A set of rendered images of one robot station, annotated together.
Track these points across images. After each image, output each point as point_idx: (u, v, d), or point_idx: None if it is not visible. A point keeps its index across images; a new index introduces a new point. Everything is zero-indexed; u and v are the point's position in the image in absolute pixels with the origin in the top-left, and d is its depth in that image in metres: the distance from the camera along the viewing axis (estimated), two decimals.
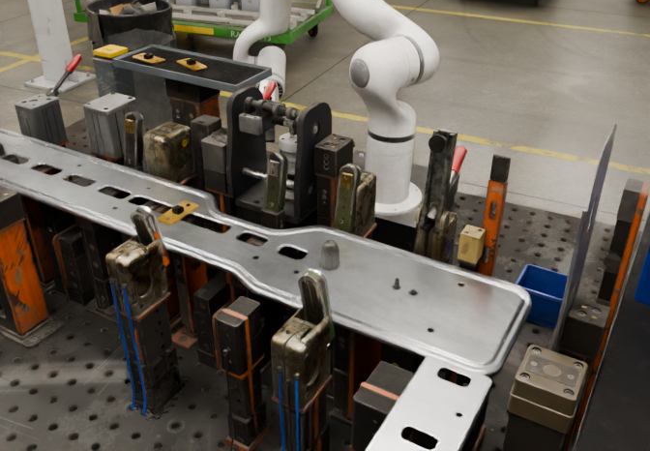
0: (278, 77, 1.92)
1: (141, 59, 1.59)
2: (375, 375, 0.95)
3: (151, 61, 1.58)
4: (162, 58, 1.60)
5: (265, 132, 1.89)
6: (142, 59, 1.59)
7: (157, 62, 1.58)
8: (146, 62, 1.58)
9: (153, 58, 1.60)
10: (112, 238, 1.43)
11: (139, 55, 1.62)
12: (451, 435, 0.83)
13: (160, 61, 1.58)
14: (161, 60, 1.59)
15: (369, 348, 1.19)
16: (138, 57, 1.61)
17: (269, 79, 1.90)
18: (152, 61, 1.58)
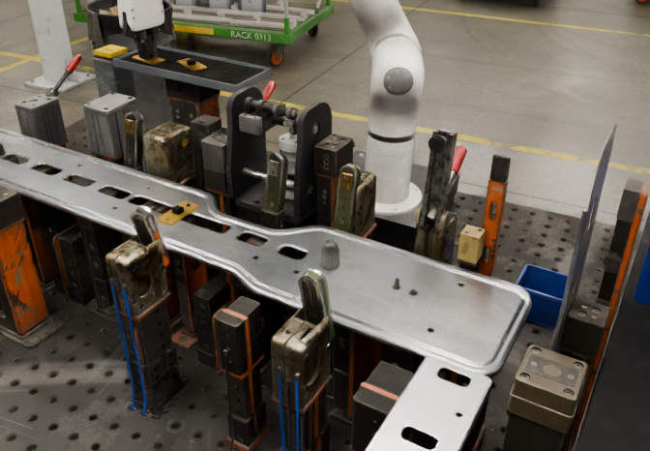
0: None
1: (140, 59, 1.59)
2: (375, 375, 0.95)
3: (151, 62, 1.58)
4: (162, 58, 1.60)
5: (146, 42, 1.59)
6: (142, 59, 1.59)
7: (156, 62, 1.58)
8: (146, 62, 1.58)
9: (153, 58, 1.60)
10: (112, 238, 1.43)
11: (139, 56, 1.62)
12: (451, 435, 0.83)
13: (160, 61, 1.58)
14: (161, 60, 1.59)
15: (369, 348, 1.19)
16: (138, 57, 1.61)
17: None
18: (152, 61, 1.58)
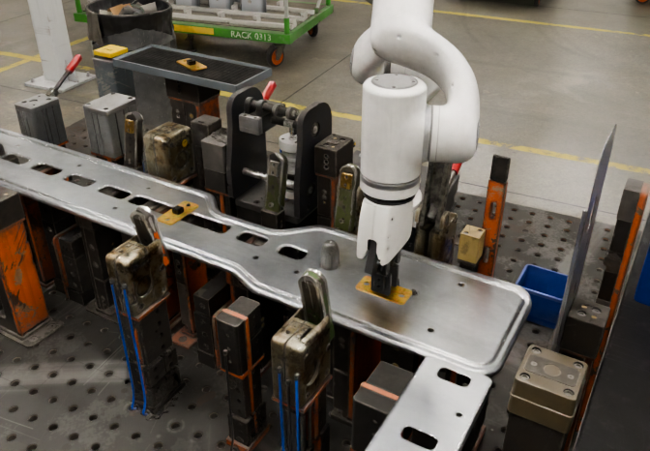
0: (396, 195, 0.91)
1: (374, 292, 1.03)
2: (375, 375, 0.95)
3: (396, 299, 1.02)
4: (406, 288, 1.04)
5: (380, 264, 1.03)
6: (377, 293, 1.03)
7: (404, 299, 1.02)
8: (387, 300, 1.02)
9: (392, 289, 1.04)
10: (112, 238, 1.43)
11: (364, 283, 1.06)
12: (451, 435, 0.83)
13: (408, 296, 1.02)
14: (407, 294, 1.03)
15: (369, 348, 1.19)
16: (368, 287, 1.04)
17: (376, 206, 0.92)
18: (396, 297, 1.02)
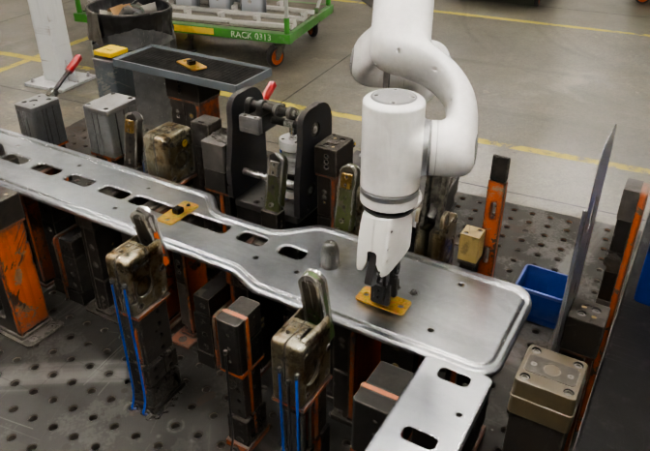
0: (395, 208, 0.92)
1: (374, 303, 1.04)
2: (375, 375, 0.95)
3: (395, 310, 1.03)
4: (405, 299, 1.05)
5: (380, 276, 1.04)
6: (376, 304, 1.04)
7: (403, 310, 1.03)
8: (386, 311, 1.03)
9: (391, 300, 1.05)
10: (112, 238, 1.43)
11: (364, 293, 1.07)
12: (451, 435, 0.83)
13: (407, 307, 1.03)
14: (406, 305, 1.04)
15: (369, 348, 1.19)
16: (367, 298, 1.05)
17: (376, 219, 0.93)
18: (396, 308, 1.03)
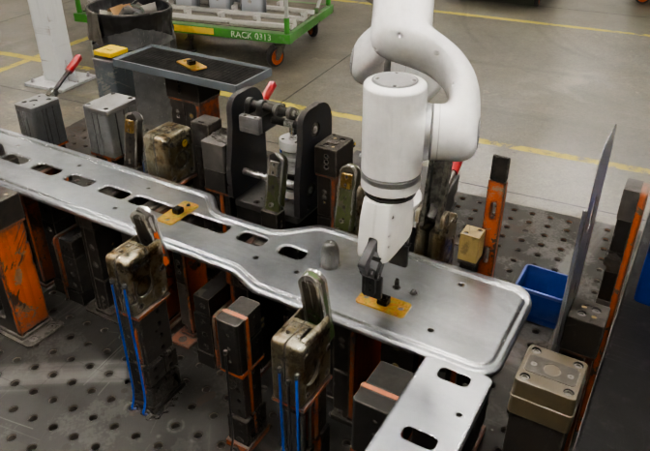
0: (397, 193, 0.91)
1: (374, 306, 1.05)
2: (375, 375, 0.95)
3: (395, 313, 1.03)
4: (405, 301, 1.05)
5: None
6: (377, 306, 1.04)
7: (403, 313, 1.03)
8: (386, 313, 1.03)
9: (391, 303, 1.05)
10: (112, 238, 1.43)
11: (364, 295, 1.07)
12: (451, 435, 0.83)
13: (407, 310, 1.04)
14: (406, 307, 1.04)
15: (369, 348, 1.19)
16: (368, 301, 1.06)
17: (377, 204, 0.92)
18: (396, 311, 1.04)
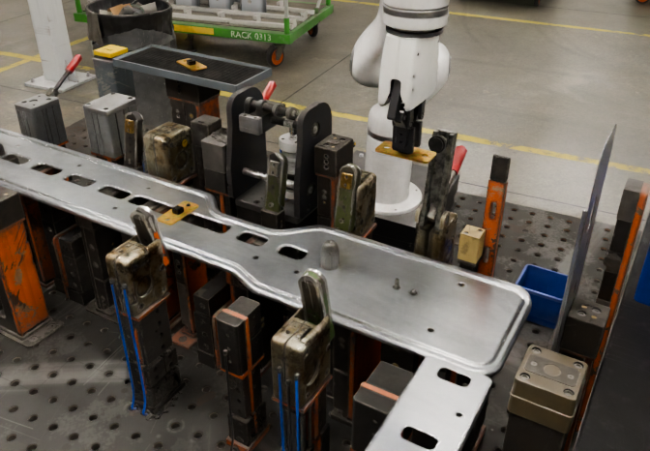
0: (423, 23, 0.83)
1: (396, 154, 0.96)
2: (375, 375, 0.95)
3: (419, 159, 0.94)
4: (429, 150, 0.96)
5: None
6: (398, 154, 0.95)
7: (428, 159, 0.94)
8: (409, 160, 0.94)
9: (414, 151, 0.96)
10: (112, 238, 1.43)
11: (383, 146, 0.98)
12: (451, 435, 0.83)
13: (432, 157, 0.95)
14: (431, 155, 0.95)
15: (369, 348, 1.19)
16: (388, 150, 0.97)
17: (401, 39, 0.84)
18: (419, 157, 0.95)
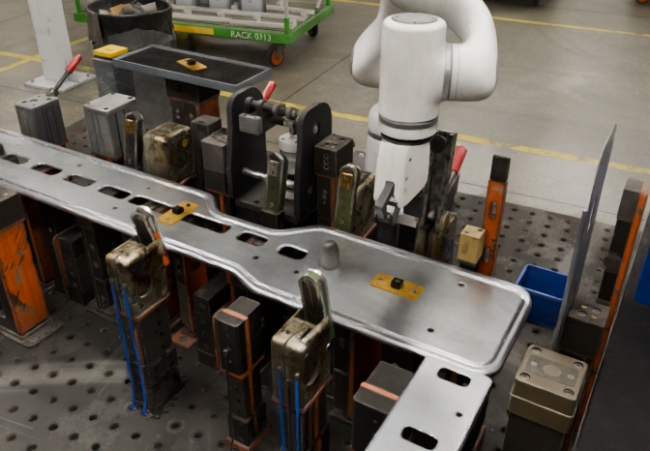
0: (414, 134, 0.91)
1: (388, 288, 1.08)
2: (375, 375, 0.95)
3: (408, 295, 1.07)
4: (418, 285, 1.09)
5: None
6: (391, 289, 1.08)
7: (417, 295, 1.07)
8: (399, 295, 1.07)
9: (404, 285, 1.09)
10: (112, 238, 1.43)
11: (377, 280, 1.11)
12: (451, 435, 0.83)
13: (420, 292, 1.07)
14: (420, 290, 1.08)
15: (369, 348, 1.19)
16: (381, 285, 1.09)
17: (395, 146, 0.92)
18: (408, 293, 1.07)
